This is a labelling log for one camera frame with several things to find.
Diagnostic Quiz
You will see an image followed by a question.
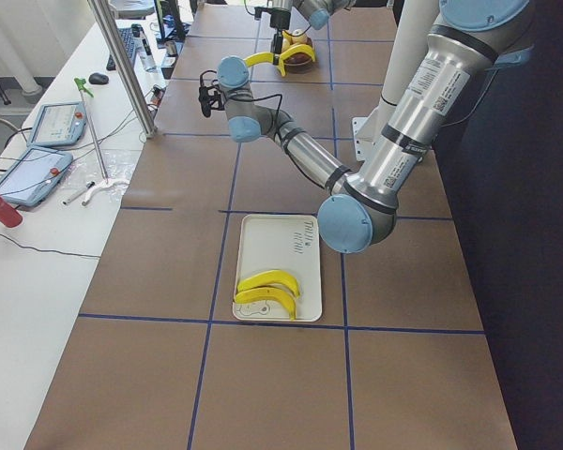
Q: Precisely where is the aluminium frame post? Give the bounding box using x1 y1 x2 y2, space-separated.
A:
87 0 157 139

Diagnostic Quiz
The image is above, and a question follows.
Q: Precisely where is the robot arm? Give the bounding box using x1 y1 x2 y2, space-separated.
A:
217 1 535 253
262 0 356 66

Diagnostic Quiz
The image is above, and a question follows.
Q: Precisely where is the teach pendant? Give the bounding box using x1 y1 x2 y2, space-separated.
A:
0 146 73 207
28 102 86 147

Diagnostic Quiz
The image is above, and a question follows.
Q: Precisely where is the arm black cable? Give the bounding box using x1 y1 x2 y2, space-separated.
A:
199 69 339 188

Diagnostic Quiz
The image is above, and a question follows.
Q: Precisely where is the white marker pen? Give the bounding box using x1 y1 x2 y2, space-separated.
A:
62 181 95 205

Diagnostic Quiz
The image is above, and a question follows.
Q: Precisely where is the metal grabber stick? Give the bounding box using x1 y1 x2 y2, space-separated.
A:
74 78 129 206

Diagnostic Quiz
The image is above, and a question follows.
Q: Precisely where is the lower teach pendant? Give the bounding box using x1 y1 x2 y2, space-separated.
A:
0 146 73 207

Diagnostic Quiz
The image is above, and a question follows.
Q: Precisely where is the black keyboard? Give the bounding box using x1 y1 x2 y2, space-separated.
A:
106 27 136 71

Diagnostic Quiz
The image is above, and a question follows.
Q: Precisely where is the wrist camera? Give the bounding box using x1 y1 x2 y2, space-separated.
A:
198 69 224 118
253 7 270 21

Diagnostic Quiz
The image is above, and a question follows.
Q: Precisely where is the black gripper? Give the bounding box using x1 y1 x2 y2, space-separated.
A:
268 7 291 65

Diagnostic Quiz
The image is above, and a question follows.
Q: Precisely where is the dark red plum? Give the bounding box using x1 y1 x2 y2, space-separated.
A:
285 52 312 66

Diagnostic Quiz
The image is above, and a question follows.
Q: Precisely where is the cream bear tray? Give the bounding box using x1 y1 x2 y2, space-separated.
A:
232 214 323 323

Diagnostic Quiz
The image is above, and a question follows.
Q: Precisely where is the upper teach pendant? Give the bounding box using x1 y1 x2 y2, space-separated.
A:
28 102 86 147

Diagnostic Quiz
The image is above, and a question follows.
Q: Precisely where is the yellow orange fruit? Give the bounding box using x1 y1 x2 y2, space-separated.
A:
281 31 293 53

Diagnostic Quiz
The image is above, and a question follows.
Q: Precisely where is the brown wicker basket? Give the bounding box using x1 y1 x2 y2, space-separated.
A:
285 37 316 73

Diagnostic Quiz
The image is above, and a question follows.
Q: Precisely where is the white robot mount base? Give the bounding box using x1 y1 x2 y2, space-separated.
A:
352 0 439 162

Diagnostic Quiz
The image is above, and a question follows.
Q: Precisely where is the yellow banana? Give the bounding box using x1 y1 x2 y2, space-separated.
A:
243 52 286 77
280 44 316 62
234 287 297 321
236 269 300 297

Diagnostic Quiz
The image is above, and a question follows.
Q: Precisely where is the black computer mouse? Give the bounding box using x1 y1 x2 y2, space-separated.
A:
88 72 110 85

